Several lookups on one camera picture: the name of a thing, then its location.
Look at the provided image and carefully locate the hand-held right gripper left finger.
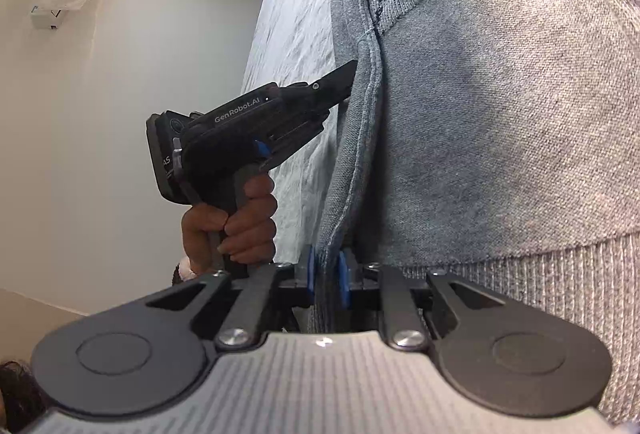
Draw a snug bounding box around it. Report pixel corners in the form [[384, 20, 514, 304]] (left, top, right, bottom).
[[144, 245, 317, 349]]

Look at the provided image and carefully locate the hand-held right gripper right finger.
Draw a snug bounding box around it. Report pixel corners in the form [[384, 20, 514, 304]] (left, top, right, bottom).
[[338, 250, 501, 354]]

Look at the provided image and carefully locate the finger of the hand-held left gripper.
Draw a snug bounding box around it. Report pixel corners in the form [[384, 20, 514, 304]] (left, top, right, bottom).
[[316, 60, 359, 110]]

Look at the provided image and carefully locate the grey owl print sweater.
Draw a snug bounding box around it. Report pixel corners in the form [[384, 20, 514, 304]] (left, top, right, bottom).
[[306, 0, 640, 425]]

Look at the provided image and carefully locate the person's left hand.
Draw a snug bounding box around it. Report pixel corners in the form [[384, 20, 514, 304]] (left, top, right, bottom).
[[181, 176, 279, 276]]

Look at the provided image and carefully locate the grey fleece blanket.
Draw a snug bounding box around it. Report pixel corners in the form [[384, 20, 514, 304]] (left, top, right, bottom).
[[239, 0, 361, 270]]

